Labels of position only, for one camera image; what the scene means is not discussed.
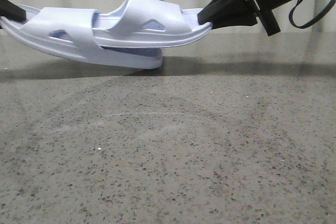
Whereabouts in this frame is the light blue slipper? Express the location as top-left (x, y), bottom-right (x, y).
top-left (92, 0), bottom-right (213, 48)
top-left (1, 5), bottom-right (163, 69)

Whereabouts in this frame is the dark gripper cable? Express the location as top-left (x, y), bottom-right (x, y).
top-left (288, 0), bottom-right (336, 28)

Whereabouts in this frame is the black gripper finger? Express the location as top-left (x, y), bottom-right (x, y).
top-left (197, 0), bottom-right (246, 24)
top-left (0, 0), bottom-right (27, 22)
top-left (212, 12), bottom-right (257, 29)

